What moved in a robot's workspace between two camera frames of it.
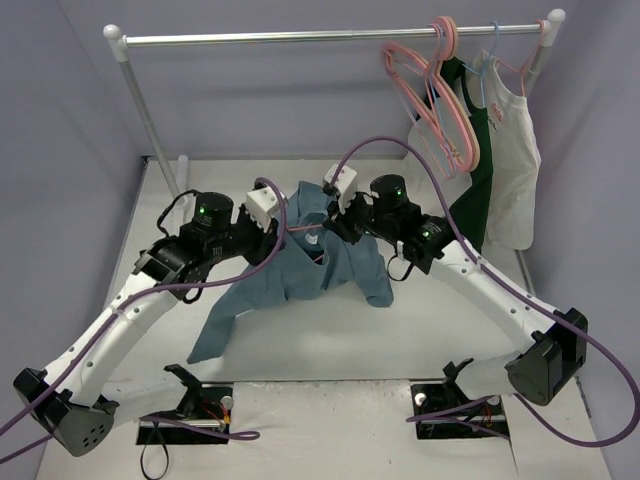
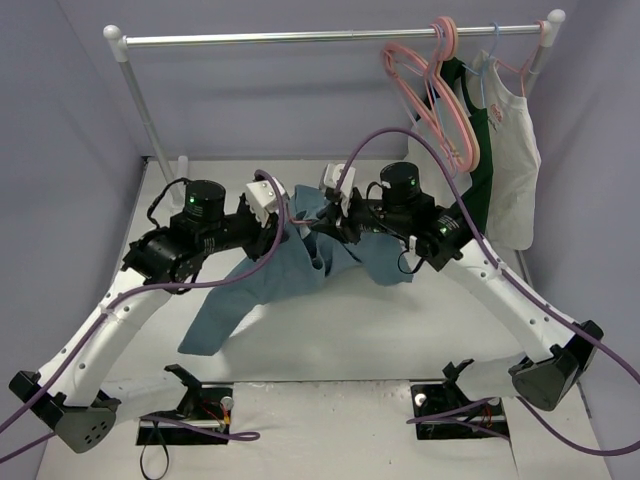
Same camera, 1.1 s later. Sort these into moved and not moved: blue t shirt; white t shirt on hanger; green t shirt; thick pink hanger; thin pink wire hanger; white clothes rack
Moved: blue t shirt; thin pink wire hanger
Not moved: white clothes rack; thick pink hanger; green t shirt; white t shirt on hanger
